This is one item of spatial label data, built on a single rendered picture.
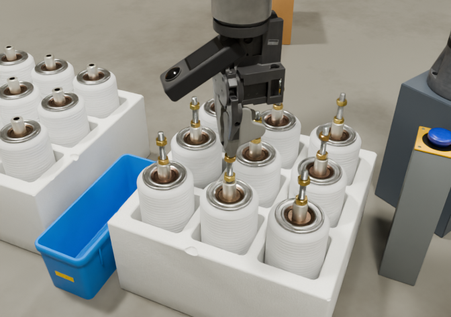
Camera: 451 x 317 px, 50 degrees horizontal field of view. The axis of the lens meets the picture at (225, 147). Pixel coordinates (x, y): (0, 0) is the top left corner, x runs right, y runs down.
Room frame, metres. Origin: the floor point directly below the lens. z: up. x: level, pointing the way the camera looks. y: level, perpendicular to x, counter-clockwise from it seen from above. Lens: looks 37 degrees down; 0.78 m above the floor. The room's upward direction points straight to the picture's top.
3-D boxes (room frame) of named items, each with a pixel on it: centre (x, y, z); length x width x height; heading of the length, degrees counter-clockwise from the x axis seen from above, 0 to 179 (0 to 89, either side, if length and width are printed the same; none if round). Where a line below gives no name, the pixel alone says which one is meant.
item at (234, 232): (0.59, -0.01, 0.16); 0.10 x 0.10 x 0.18
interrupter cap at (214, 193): (0.59, -0.01, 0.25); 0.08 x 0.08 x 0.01
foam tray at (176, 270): (0.69, -0.05, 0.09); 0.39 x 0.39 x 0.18; 66
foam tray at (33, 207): (0.92, 0.45, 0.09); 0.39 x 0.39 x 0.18; 67
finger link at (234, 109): (0.56, -0.01, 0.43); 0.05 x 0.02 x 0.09; 17
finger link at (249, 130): (0.57, -0.03, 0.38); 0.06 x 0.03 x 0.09; 107
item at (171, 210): (0.63, 0.10, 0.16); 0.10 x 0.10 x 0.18
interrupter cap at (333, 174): (0.65, -0.16, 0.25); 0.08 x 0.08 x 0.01
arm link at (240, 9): (0.59, -0.02, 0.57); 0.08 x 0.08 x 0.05
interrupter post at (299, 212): (0.54, -0.11, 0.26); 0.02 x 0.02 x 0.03
